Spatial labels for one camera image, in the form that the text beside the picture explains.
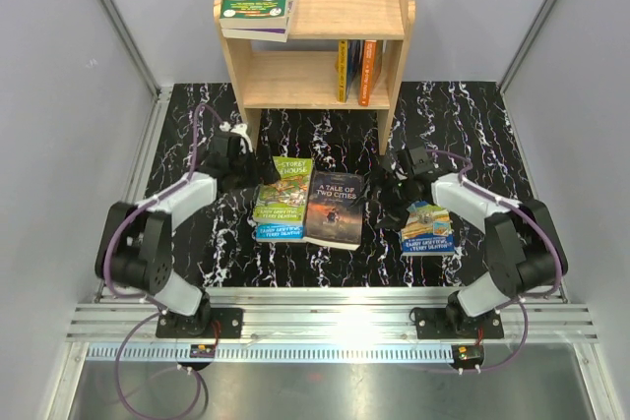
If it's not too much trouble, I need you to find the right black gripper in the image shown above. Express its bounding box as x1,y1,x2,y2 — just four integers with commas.
350,166,416,231

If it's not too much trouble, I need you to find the blue 91-Storey Treehouse book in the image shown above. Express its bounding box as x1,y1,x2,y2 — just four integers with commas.
400,202,455,257

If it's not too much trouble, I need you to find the green 65-Storey Treehouse book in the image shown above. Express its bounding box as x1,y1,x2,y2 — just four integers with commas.
253,156,313,225

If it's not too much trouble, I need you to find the purple 52-Storey Treehouse book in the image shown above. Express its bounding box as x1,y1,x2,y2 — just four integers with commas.
221,0,297,42

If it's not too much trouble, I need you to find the orange 78-Storey Treehouse book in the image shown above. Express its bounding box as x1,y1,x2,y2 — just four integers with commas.
358,40,384,106

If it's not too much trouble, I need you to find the blue back-cover Treehouse book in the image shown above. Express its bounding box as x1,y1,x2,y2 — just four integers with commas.
336,39,363,102

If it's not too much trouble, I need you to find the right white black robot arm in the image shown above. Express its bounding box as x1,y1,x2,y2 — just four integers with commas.
362,147,568,338

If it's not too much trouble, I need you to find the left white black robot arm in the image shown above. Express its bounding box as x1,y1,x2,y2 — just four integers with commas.
94,125,259,338

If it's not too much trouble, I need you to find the dark Tale of Two Cities book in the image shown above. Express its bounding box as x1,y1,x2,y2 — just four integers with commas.
303,170,364,251

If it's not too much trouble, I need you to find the light blue Treehouse book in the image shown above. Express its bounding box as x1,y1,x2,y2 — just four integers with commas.
255,223,304,243

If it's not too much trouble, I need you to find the black marble pattern mat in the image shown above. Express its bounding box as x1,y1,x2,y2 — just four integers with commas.
122,81,567,289

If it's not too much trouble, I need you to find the wooden two-tier shelf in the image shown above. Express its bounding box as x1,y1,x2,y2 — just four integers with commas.
220,0,415,152

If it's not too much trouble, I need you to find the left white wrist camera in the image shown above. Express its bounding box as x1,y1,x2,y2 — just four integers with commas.
220,122,254,152

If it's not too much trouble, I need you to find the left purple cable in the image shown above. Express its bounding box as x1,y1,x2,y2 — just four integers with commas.
100,103,232,414

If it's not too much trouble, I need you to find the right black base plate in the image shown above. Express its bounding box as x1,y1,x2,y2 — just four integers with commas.
409,307,504,340

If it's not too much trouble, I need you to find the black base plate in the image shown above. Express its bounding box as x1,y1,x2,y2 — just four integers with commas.
156,308,245,339
409,307,504,340

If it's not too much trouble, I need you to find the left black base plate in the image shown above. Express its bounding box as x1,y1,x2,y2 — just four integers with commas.
156,308,245,339

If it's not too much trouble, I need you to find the slotted cable duct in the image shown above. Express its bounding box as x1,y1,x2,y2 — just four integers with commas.
86,342,483,364

